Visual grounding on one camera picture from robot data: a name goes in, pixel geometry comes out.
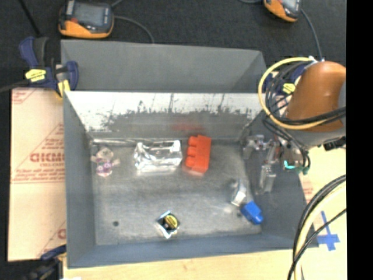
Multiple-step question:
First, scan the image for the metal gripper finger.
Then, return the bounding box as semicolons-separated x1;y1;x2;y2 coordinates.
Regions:
241;135;276;160
258;146;278;195

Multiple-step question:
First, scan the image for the small clear crumpled packet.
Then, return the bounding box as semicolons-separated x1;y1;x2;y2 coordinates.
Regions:
229;178;249;207

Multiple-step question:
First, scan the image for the blue plastic block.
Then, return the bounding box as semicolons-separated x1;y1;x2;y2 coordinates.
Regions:
240;201;265;226

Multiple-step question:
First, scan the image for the red toy brick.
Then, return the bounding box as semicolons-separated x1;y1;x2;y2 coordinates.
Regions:
182;134;213;177

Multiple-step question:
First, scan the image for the grey metal bin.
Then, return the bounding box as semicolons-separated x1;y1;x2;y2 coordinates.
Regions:
59;39;319;270

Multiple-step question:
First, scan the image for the clear plastic packet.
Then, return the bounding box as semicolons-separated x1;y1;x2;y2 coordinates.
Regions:
133;139;184;174

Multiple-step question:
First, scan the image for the yellow black disc in packet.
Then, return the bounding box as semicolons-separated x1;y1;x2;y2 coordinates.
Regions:
156;210;181;240

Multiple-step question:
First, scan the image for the purple toy figure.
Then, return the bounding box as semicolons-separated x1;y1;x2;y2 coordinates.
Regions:
90;146;121;177

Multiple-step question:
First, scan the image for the brown cardboard board red print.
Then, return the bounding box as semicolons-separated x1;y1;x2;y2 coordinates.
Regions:
6;86;68;263

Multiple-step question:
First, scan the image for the black cylinder on white bracket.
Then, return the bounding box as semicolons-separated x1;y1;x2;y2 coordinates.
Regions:
322;136;347;152

